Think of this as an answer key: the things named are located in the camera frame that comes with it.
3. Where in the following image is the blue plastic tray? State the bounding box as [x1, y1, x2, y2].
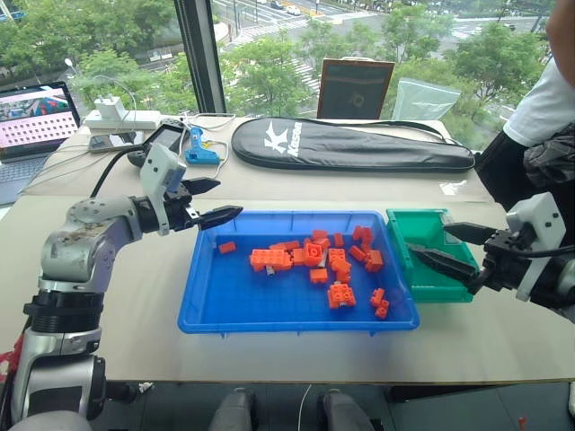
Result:
[177, 209, 421, 337]

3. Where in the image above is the brown framed board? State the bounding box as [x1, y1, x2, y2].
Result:
[316, 57, 396, 121]

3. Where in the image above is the white power strip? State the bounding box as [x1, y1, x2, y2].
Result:
[84, 109, 163, 133]

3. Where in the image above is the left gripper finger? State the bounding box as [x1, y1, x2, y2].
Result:
[197, 206, 244, 232]
[181, 177, 222, 196]

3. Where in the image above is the dark rounded grey shape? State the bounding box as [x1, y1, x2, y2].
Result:
[317, 388, 375, 431]
[208, 387, 261, 431]

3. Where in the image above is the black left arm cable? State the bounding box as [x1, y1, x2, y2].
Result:
[89, 149, 150, 199]

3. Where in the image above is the upturned orange plastic toy brick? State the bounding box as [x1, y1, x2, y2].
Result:
[304, 242, 325, 268]

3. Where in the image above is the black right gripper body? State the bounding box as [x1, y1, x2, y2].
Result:
[481, 224, 532, 293]

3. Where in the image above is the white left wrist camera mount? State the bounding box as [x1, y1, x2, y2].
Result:
[139, 142, 188, 199]

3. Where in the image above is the white plug charger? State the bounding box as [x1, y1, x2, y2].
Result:
[93, 94, 123, 120]

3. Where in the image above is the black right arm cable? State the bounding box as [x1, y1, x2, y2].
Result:
[515, 243, 575, 260]

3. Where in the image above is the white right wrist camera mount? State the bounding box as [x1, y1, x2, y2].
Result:
[505, 192, 566, 303]

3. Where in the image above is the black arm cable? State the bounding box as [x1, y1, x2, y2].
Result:
[515, 243, 575, 260]
[89, 149, 150, 199]

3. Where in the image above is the blue glue gun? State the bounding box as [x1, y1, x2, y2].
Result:
[184, 126, 223, 165]

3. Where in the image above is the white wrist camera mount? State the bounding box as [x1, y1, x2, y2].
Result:
[505, 192, 566, 303]
[139, 142, 188, 199]

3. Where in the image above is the large orange building block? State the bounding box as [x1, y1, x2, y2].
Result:
[249, 247, 292, 273]
[326, 282, 358, 311]

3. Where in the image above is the black racket bag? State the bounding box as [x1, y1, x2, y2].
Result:
[230, 117, 476, 173]

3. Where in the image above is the green plastic bin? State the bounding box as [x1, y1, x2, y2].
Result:
[385, 207, 480, 303]

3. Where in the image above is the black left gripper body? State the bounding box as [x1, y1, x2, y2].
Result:
[157, 181, 202, 235]

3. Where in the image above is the open laptop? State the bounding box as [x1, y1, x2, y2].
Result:
[0, 81, 83, 207]

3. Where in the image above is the black window frame post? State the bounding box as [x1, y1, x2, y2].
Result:
[173, 0, 227, 114]

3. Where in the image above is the clear plastic bag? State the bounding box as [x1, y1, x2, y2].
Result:
[391, 77, 463, 122]

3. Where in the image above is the smartphone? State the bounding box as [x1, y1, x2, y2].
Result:
[87, 131, 146, 154]

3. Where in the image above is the red strap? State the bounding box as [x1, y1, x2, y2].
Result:
[0, 335, 24, 383]

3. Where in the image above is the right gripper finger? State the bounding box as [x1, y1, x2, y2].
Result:
[443, 221, 498, 246]
[407, 242, 485, 296]

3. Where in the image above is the black handheld game console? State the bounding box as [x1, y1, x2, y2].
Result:
[127, 118, 186, 168]

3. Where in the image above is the thin white hanging cable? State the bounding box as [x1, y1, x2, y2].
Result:
[298, 383, 314, 431]

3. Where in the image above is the person in white shirt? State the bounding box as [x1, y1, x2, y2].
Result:
[474, 0, 575, 213]

